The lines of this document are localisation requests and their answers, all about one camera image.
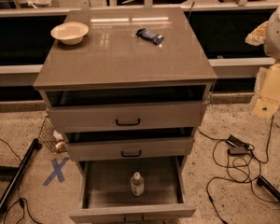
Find clear plastic water bottle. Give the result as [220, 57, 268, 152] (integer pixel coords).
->
[130, 172, 144, 196]

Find grey drawer cabinet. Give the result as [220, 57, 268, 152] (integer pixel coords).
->
[33, 7, 218, 224]

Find top grey drawer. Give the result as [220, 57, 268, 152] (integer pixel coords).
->
[47, 102, 206, 133]

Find grey drawer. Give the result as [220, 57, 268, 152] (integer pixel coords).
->
[65, 137, 194, 161]
[47, 102, 206, 133]
[70, 157, 196, 224]

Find middle grey drawer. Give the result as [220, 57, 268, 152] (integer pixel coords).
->
[65, 137, 194, 161]

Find bottom grey drawer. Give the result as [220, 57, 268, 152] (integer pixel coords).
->
[70, 157, 196, 224]

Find blue snack packet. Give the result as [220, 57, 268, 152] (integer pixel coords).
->
[136, 28, 164, 45]

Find white paper bowl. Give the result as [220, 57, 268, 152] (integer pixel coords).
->
[50, 21, 89, 45]

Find blue tape cross mark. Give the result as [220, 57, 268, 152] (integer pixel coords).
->
[43, 157, 69, 186]

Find black power adapter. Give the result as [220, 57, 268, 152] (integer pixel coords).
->
[226, 135, 248, 155]

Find black left floor bar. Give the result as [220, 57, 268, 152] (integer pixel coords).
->
[0, 138, 42, 216]

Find black floor bar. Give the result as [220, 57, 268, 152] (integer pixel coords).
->
[0, 138, 42, 216]
[257, 175, 280, 202]

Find black right floor bar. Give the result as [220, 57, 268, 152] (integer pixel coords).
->
[257, 175, 280, 202]

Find black floor cable right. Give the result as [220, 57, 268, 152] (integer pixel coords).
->
[196, 114, 280, 224]

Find black floor cable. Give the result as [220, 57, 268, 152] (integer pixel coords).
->
[0, 132, 43, 224]
[196, 114, 280, 224]

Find wire mesh waste basket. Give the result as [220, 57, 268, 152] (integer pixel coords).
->
[38, 117, 65, 153]

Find black floor cable left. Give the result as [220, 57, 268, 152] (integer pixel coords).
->
[0, 132, 43, 224]

